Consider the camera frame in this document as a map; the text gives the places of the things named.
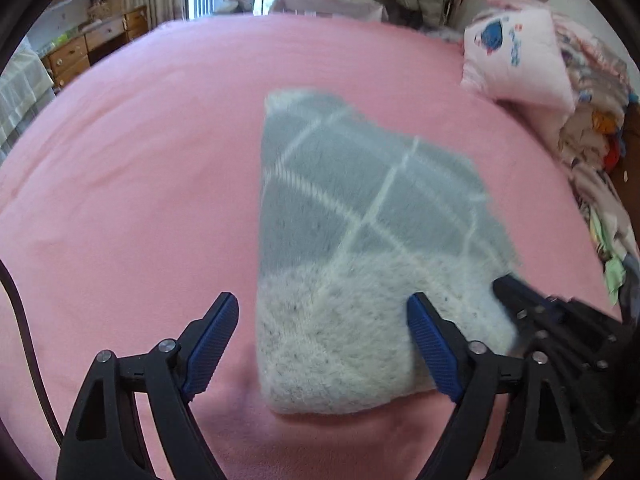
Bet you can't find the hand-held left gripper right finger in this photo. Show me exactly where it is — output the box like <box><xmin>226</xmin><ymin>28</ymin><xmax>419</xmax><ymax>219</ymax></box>
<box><xmin>406</xmin><ymin>292</ymin><xmax>585</xmax><ymax>480</ymax></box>

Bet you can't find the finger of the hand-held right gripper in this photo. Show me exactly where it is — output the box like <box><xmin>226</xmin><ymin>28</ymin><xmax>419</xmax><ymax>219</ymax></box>
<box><xmin>492</xmin><ymin>274</ymin><xmax>571</xmax><ymax>357</ymax></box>

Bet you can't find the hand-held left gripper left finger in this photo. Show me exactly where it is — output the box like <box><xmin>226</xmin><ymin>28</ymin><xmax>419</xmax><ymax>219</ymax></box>
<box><xmin>55</xmin><ymin>291</ymin><xmax>240</xmax><ymax>480</ymax></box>

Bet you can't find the grey cream diamond-pattern sweater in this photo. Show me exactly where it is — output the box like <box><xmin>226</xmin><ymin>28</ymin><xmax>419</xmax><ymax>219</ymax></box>
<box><xmin>255</xmin><ymin>89</ymin><xmax>523</xmax><ymax>416</ymax></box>

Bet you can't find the pile of colourful clothes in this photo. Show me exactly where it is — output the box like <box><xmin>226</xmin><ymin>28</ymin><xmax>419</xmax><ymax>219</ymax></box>
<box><xmin>550</xmin><ymin>10</ymin><xmax>640</xmax><ymax>306</ymax></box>

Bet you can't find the pink bed sheet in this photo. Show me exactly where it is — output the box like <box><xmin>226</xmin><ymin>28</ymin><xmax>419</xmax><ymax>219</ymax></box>
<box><xmin>0</xmin><ymin>12</ymin><xmax>626</xmax><ymax>480</ymax></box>

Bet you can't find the pink pillow with blue print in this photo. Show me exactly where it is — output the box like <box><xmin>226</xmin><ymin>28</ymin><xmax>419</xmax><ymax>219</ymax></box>
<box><xmin>460</xmin><ymin>10</ymin><xmax>576</xmax><ymax>111</ymax></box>

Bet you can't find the pale plaid cloth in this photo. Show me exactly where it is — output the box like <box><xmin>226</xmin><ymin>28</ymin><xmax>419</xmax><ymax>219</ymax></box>
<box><xmin>0</xmin><ymin>42</ymin><xmax>55</xmax><ymax>161</ymax></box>

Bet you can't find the wooden dresser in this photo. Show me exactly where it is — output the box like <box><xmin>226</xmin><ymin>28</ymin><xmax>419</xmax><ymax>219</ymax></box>
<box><xmin>42</xmin><ymin>5</ymin><xmax>149</xmax><ymax>88</ymax></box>

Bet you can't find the table with white cloth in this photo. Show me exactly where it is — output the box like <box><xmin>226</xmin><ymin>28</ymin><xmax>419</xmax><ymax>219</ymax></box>
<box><xmin>272</xmin><ymin>0</ymin><xmax>386</xmax><ymax>23</ymax></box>

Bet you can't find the black cable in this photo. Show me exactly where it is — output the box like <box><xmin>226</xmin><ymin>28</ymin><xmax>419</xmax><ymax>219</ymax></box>
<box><xmin>0</xmin><ymin>259</ymin><xmax>63</xmax><ymax>448</ymax></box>

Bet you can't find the white wire shelf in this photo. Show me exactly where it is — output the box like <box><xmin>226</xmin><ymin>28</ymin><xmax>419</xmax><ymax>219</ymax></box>
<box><xmin>25</xmin><ymin>0</ymin><xmax>123</xmax><ymax>56</ymax></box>

